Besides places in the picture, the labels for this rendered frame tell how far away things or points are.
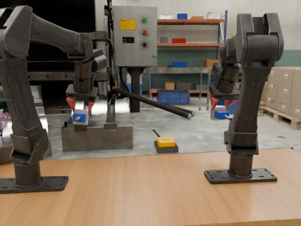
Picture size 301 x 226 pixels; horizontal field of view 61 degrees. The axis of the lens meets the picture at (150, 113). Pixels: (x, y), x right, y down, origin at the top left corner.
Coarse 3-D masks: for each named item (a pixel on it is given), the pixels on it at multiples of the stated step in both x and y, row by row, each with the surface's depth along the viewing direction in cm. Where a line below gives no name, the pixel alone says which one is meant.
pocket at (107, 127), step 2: (104, 124) 99; (106, 124) 99; (108, 124) 99; (110, 124) 99; (112, 124) 99; (114, 124) 99; (116, 124) 99; (104, 126) 99; (106, 126) 99; (108, 126) 99; (110, 126) 99; (112, 126) 99; (114, 126) 100; (104, 128) 99; (106, 128) 99; (108, 128) 99; (110, 128) 99; (112, 128) 100; (114, 128) 100; (104, 130) 95; (106, 130) 95; (108, 130) 95
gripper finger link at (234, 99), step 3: (219, 96) 94; (222, 96) 93; (225, 96) 93; (228, 96) 93; (231, 96) 93; (234, 96) 95; (222, 99) 94; (225, 99) 94; (228, 99) 94; (231, 99) 94; (234, 99) 94; (237, 99) 95; (225, 102) 101; (231, 102) 96; (234, 102) 96; (225, 105) 101; (228, 105) 98
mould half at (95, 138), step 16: (96, 112) 116; (128, 112) 118; (64, 128) 93; (96, 128) 94; (128, 128) 96; (64, 144) 94; (80, 144) 95; (96, 144) 95; (112, 144) 96; (128, 144) 97
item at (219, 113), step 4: (216, 108) 99; (220, 108) 100; (224, 108) 100; (212, 112) 101; (216, 112) 98; (220, 112) 96; (224, 112) 96; (228, 112) 96; (212, 116) 101; (216, 116) 98; (220, 116) 96; (224, 116) 95; (228, 116) 97; (216, 120) 101; (220, 120) 101
